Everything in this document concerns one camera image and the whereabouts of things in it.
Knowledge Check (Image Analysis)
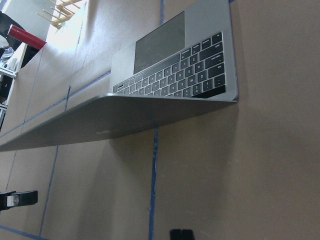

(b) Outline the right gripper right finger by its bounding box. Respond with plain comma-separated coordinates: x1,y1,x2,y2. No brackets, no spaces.
182,229,194,240

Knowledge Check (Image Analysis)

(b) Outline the wooden dish rack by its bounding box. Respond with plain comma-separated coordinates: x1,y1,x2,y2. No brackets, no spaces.
36,0,85,30

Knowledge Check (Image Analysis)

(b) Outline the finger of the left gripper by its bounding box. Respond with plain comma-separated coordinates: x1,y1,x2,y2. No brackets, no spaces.
0,190,38,211

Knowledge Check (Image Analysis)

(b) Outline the red cylinder cup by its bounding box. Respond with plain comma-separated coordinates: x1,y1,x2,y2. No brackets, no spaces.
8,24,47,50

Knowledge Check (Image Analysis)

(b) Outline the grey laptop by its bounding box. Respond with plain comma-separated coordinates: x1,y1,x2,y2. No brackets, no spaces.
0,0,239,152

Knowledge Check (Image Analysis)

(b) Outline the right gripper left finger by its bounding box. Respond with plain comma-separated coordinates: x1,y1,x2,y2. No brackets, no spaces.
169,229,183,240

